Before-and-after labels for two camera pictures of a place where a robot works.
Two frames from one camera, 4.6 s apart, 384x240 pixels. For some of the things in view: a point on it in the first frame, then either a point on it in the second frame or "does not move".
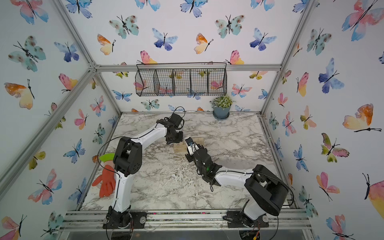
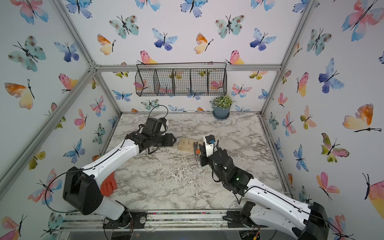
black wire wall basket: [182, 79] does not move
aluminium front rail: [182, 221] does not move
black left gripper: [181, 136] → [169, 142]
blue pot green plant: [222, 105] does not move
